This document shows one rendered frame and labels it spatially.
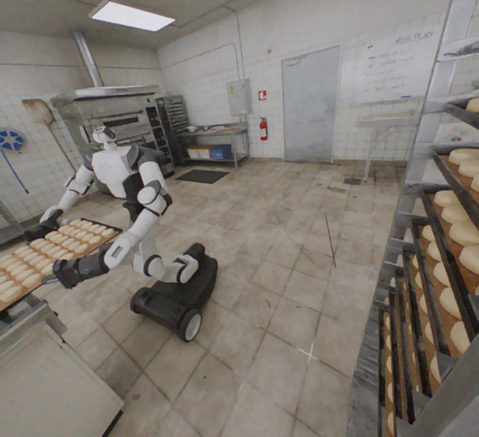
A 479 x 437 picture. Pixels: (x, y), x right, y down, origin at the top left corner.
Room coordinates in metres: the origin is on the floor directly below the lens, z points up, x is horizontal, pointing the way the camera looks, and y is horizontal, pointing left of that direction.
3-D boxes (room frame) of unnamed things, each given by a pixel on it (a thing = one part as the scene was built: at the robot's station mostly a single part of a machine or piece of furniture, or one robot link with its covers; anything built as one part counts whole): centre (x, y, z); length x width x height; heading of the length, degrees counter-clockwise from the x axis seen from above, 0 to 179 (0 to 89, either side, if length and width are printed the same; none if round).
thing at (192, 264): (1.22, 0.54, 0.28); 0.21 x 0.20 x 0.13; 149
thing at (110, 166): (1.15, 0.59, 1.20); 0.34 x 0.30 x 0.36; 59
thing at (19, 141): (3.51, 3.53, 1.10); 0.41 x 0.17 x 1.10; 143
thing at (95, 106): (4.45, 2.14, 1.00); 1.56 x 1.20 x 2.01; 143
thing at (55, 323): (0.60, 0.92, 0.77); 0.24 x 0.04 x 0.14; 59
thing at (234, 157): (5.10, 0.38, 0.49); 1.90 x 0.72 x 0.98; 53
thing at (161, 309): (1.19, 0.56, 0.19); 0.64 x 0.52 x 0.33; 149
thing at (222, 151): (4.92, 0.14, 0.36); 0.47 x 0.38 x 0.26; 145
